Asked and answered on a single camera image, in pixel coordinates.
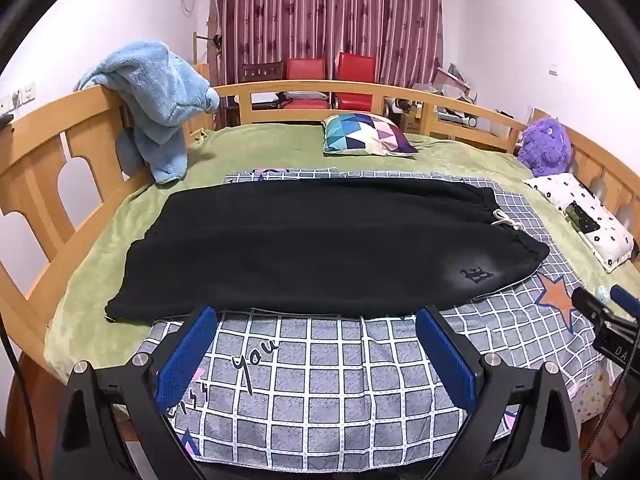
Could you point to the maroon patterned curtain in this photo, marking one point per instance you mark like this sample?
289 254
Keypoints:
325 10

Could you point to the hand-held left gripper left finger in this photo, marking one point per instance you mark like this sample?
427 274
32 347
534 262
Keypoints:
185 355

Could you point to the light blue plush blanket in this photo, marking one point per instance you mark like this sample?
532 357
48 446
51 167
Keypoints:
150 90

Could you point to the white dotted pillow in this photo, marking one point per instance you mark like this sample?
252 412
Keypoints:
607 235

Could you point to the wooden coat stand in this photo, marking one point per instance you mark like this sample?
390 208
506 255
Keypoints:
215 42

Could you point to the dark wooden chair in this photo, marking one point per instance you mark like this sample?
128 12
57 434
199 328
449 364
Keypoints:
262 71

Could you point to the geometric triangle pattern pillow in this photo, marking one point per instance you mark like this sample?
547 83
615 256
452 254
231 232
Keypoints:
367 132

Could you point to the red chair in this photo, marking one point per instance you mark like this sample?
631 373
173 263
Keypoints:
306 67
356 66

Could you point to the wooden bed frame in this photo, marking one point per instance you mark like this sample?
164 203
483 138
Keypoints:
40 160

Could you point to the black pants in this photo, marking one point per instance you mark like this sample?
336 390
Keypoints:
300 250

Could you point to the dark camouflage pouch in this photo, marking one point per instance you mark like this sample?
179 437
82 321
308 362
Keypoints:
582 217

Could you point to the green bed sheet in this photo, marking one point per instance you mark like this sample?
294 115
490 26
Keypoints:
260 145

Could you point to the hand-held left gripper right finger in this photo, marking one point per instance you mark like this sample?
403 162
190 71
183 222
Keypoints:
447 355

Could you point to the purple plush toy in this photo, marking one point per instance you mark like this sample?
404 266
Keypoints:
545 147

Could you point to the white wall socket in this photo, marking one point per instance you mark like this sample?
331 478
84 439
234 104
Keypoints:
25 94

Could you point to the pile of cardboard boxes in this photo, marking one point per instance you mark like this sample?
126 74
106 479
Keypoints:
452 85

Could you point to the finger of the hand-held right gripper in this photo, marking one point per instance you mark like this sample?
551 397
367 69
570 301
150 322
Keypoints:
627 296
590 302

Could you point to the pale star-print sheet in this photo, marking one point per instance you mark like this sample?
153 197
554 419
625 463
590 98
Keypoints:
592 395

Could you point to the grey checked star blanket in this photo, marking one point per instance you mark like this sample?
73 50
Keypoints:
325 390

